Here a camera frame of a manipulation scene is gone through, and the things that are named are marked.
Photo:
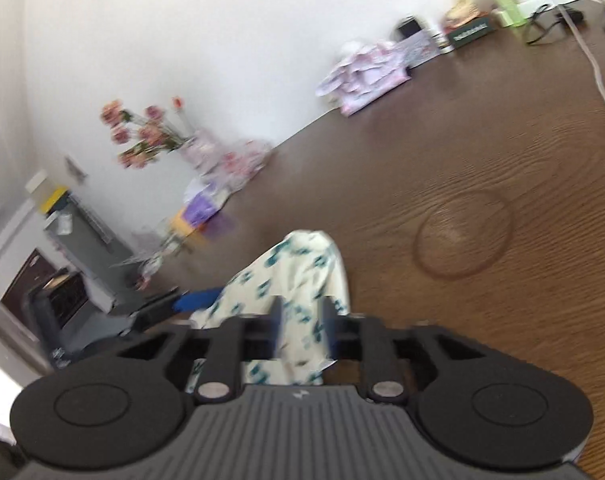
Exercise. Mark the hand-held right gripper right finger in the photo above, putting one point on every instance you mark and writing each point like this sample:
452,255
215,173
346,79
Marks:
329,330

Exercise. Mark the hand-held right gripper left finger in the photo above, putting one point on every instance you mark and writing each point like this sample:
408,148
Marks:
275,327

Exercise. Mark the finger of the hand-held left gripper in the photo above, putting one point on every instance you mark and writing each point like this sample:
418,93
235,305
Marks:
197,300

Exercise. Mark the white garment with teal flowers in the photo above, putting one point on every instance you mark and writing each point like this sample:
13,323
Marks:
292,280

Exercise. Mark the clear drinking glass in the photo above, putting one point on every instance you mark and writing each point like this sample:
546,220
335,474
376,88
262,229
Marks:
170,245

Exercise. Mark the dried lavender bunch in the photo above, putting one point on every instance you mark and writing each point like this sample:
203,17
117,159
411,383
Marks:
142,260

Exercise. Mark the purple tissue pack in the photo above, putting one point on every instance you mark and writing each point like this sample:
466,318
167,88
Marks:
202,205

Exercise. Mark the tall cabinet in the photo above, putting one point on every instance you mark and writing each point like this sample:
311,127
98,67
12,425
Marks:
87,245

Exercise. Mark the brown door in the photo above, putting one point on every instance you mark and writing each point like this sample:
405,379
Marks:
25,280

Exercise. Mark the clear plastic bag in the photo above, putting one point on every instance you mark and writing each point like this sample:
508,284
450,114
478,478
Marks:
240,160

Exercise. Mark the patterned flower vase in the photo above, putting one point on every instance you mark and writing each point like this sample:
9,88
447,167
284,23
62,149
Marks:
200,150

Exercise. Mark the yellow and white box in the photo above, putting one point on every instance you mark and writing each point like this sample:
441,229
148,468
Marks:
47,192

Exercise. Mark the pink dotted garment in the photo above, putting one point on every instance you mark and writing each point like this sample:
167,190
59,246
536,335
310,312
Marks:
377,92

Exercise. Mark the lilac floral ruffled garment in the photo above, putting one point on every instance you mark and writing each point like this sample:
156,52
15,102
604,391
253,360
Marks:
362,62

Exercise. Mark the small illustrated white box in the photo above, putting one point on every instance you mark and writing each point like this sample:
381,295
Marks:
420,50

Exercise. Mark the white spray bottle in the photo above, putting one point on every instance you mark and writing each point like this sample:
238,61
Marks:
442,42

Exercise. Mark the small black box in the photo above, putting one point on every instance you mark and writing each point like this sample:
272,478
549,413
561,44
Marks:
410,27

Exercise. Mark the black box with white print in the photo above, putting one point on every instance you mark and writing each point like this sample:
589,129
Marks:
472,34

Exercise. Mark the yellow snack box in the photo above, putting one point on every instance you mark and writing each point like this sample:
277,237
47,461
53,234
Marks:
462,10

